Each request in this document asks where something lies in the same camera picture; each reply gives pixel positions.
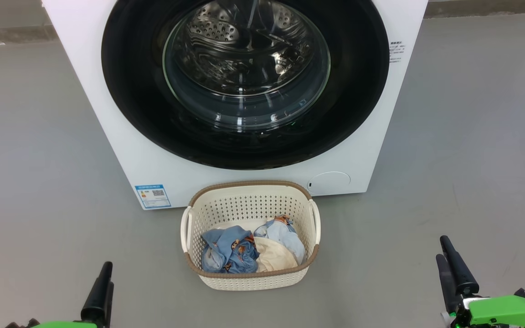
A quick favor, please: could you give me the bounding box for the blue energy label sticker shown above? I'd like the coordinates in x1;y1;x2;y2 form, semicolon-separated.
135;184;171;209

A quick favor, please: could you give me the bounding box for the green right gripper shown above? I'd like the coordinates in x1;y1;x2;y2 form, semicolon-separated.
436;236;525;328

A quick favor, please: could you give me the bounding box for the steel washing machine drum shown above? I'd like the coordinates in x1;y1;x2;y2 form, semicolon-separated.
171;0;318;98

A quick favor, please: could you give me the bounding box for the cream perforated laundry basket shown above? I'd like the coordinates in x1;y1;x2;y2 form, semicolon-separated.
180;180;321;291

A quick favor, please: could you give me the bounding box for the black round glass washer door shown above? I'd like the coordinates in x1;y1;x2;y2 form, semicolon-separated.
101;0;390;170

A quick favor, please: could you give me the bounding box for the light blue and cream garment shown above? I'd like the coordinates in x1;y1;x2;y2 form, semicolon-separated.
253;215;306;273

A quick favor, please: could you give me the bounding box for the small printed text sticker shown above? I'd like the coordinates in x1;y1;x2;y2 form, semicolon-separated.
389;41;406;63

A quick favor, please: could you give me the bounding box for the blue patterned garment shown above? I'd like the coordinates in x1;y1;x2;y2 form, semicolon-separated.
201;226;259;274

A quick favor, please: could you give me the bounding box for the round white filter cover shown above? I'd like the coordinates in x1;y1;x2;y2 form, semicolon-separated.
307;171;351;194

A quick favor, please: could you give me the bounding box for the white front-load washing machine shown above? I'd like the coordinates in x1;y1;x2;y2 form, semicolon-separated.
41;0;428;211

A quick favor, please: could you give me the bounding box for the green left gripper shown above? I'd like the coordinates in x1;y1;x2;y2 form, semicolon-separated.
5;261;114;328

